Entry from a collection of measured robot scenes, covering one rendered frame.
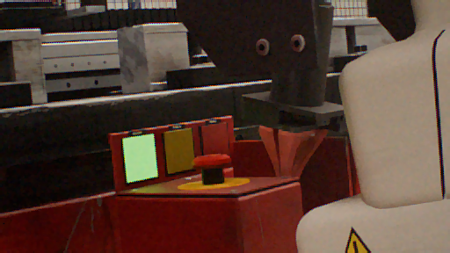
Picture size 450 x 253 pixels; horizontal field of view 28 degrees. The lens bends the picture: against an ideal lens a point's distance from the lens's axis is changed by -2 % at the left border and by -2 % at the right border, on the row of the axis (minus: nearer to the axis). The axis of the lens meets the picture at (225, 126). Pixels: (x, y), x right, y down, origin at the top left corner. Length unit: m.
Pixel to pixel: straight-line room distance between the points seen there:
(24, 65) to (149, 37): 0.22
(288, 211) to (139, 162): 0.17
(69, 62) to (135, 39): 0.26
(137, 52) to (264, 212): 0.49
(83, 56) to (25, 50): 0.40
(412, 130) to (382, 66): 0.04
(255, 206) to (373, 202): 0.34
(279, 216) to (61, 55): 0.72
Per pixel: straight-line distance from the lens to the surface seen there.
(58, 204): 1.03
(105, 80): 1.58
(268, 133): 0.95
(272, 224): 0.88
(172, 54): 1.32
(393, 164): 0.52
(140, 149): 0.96
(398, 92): 0.51
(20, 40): 1.15
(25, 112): 1.00
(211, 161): 0.90
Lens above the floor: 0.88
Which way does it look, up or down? 3 degrees down
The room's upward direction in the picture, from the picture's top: 6 degrees counter-clockwise
